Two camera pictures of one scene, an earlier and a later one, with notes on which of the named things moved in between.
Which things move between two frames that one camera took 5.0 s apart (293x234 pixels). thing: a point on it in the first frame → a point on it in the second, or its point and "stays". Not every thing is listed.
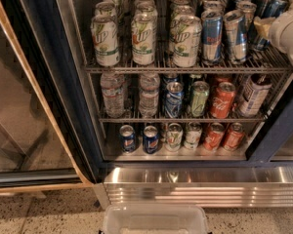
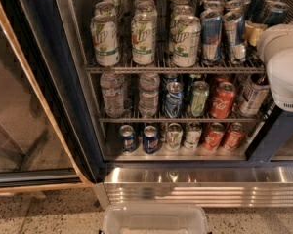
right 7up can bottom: [192, 135] stays
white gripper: [285, 30] → [272, 40]
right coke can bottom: [233, 136] stays
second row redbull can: [247, 8] → [234, 6]
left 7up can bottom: [174, 136] stays
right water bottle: [148, 96] stays
